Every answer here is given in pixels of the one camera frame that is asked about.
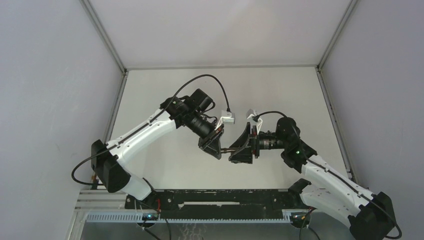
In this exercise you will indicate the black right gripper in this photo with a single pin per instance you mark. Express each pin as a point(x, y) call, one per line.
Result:
point(245, 154)

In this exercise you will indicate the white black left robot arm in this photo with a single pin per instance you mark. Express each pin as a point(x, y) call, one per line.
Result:
point(111, 160)

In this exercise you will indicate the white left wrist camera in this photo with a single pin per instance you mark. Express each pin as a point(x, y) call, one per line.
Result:
point(227, 117)

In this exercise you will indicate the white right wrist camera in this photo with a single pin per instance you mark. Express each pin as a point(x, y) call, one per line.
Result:
point(255, 119)

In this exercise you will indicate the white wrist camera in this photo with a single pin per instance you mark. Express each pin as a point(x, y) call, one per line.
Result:
point(227, 117)
point(255, 119)

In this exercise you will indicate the metal water faucet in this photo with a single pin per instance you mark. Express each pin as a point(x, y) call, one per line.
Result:
point(227, 150)

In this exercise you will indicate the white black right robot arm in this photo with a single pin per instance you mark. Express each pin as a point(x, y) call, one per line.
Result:
point(367, 215)

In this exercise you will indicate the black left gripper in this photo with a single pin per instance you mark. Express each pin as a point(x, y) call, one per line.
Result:
point(210, 143)

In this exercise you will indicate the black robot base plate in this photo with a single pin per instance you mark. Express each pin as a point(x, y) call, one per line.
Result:
point(218, 204)

